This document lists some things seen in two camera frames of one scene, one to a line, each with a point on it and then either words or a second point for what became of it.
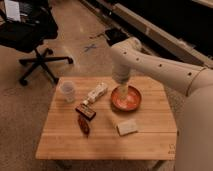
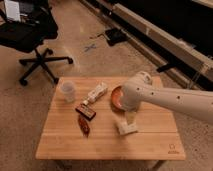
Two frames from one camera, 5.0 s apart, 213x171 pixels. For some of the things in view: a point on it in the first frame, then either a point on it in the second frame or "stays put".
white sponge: (127, 126) stays put
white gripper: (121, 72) to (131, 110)
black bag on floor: (115, 36) stays put
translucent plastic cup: (67, 88) stays put
